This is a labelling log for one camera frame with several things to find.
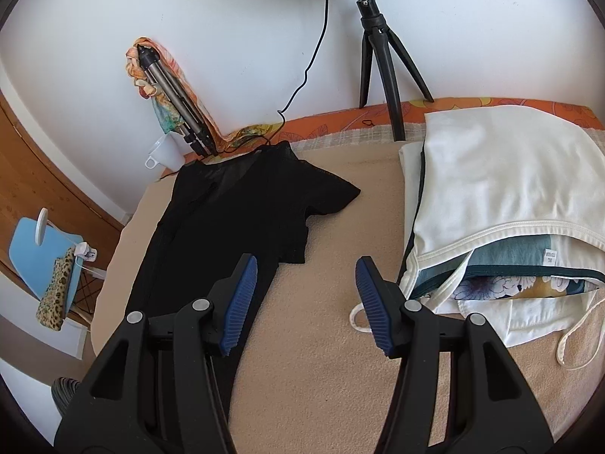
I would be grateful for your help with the wooden wardrobe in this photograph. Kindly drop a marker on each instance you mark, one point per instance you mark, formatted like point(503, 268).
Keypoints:
point(47, 175)

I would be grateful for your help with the orange patterned bedsheet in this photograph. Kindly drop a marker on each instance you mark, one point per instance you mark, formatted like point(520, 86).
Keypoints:
point(331, 123)

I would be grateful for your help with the black mini tripod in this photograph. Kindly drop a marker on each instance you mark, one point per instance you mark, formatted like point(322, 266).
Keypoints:
point(378, 56)

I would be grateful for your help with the white charger plug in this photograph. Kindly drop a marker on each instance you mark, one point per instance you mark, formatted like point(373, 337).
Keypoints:
point(86, 251)

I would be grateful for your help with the beige blanket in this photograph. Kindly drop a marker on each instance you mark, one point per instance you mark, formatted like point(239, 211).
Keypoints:
point(331, 388)

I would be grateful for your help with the striped slipper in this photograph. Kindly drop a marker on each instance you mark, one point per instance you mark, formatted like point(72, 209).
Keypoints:
point(66, 395)

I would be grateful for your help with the cream white top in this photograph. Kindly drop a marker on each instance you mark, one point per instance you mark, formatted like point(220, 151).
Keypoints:
point(496, 175)

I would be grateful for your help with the black t-shirt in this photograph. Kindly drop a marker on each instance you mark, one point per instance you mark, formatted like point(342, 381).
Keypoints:
point(212, 217)

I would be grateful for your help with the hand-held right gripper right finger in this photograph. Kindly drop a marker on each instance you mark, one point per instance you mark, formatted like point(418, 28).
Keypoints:
point(371, 302)

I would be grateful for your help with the light blue chair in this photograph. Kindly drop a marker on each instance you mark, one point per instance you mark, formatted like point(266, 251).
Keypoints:
point(28, 255)

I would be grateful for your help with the teal garment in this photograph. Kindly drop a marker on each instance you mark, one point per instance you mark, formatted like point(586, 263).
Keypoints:
point(510, 253)

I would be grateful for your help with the floral print garment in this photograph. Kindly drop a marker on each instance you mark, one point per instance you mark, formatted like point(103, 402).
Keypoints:
point(491, 288)

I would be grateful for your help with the white cup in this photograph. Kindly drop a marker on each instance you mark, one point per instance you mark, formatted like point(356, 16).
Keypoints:
point(165, 151)

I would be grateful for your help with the folded grey tripod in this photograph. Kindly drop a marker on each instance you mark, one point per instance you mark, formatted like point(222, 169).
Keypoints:
point(165, 85)

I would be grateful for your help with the colourful floral cloth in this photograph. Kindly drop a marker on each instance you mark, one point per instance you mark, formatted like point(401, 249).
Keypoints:
point(189, 90)

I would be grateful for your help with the leopard print pouch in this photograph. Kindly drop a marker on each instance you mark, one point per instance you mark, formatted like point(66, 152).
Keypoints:
point(54, 298)

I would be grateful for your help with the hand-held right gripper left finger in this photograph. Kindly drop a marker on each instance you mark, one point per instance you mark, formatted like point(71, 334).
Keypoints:
point(241, 302)

